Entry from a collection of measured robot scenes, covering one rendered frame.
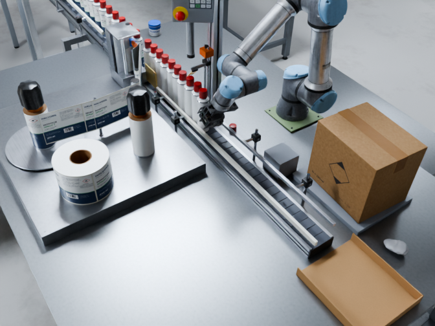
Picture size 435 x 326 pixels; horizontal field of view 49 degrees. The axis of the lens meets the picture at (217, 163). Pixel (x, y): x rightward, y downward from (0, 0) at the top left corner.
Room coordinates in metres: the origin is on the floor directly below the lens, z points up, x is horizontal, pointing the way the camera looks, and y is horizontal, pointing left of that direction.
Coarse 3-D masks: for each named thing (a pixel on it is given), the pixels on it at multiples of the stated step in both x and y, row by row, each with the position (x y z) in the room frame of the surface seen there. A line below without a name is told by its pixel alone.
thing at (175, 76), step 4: (176, 64) 1.78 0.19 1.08; (176, 68) 1.75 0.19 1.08; (180, 68) 1.76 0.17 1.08; (176, 72) 1.75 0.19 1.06; (172, 76) 1.75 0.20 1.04; (176, 76) 1.75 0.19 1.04; (172, 80) 1.76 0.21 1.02; (176, 80) 1.74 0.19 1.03; (172, 84) 1.76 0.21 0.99; (176, 84) 1.74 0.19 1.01; (176, 88) 1.74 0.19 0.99; (176, 92) 1.74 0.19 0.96; (176, 96) 1.74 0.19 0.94; (176, 100) 1.74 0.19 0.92
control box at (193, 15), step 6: (174, 0) 1.76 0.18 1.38; (180, 0) 1.76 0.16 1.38; (186, 0) 1.76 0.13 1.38; (174, 6) 1.76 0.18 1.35; (180, 6) 1.76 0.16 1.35; (186, 6) 1.76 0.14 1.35; (174, 12) 1.76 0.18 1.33; (186, 12) 1.76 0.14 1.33; (192, 12) 1.76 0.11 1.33; (198, 12) 1.76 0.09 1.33; (204, 12) 1.76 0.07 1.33; (210, 12) 1.76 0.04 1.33; (174, 18) 1.76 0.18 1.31; (186, 18) 1.76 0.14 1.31; (192, 18) 1.76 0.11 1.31; (198, 18) 1.76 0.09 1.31; (204, 18) 1.76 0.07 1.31; (210, 18) 1.76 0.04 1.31
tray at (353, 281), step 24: (360, 240) 1.03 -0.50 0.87; (312, 264) 0.95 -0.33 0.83; (336, 264) 0.95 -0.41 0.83; (360, 264) 0.95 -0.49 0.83; (384, 264) 0.94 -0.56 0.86; (312, 288) 0.85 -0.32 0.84; (336, 288) 0.86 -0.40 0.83; (360, 288) 0.86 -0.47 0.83; (384, 288) 0.86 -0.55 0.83; (408, 288) 0.85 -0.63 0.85; (336, 312) 0.76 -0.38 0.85; (360, 312) 0.77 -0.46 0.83; (384, 312) 0.78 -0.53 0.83
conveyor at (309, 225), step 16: (160, 96) 1.83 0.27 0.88; (176, 112) 1.71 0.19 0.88; (192, 128) 1.60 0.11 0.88; (208, 144) 1.50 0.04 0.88; (224, 144) 1.50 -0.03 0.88; (224, 160) 1.40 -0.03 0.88; (240, 160) 1.40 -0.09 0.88; (240, 176) 1.32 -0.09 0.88; (256, 176) 1.32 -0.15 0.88; (256, 192) 1.23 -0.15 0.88; (272, 192) 1.23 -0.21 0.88; (272, 208) 1.16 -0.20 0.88; (288, 208) 1.16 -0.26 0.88; (288, 224) 1.08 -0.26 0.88; (304, 224) 1.08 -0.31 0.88; (304, 240) 1.01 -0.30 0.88; (320, 240) 1.02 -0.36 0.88
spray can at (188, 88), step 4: (188, 76) 1.69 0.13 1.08; (192, 76) 1.69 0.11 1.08; (188, 80) 1.67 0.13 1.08; (192, 80) 1.67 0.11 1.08; (188, 84) 1.67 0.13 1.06; (192, 84) 1.67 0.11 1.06; (184, 88) 1.67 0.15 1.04; (188, 88) 1.66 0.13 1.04; (192, 88) 1.66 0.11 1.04; (184, 92) 1.67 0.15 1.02; (188, 92) 1.66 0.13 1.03; (184, 96) 1.67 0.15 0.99; (188, 96) 1.66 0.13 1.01; (184, 100) 1.67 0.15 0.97; (188, 100) 1.66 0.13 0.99; (188, 104) 1.66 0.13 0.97; (188, 108) 1.66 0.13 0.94; (188, 112) 1.66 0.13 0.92
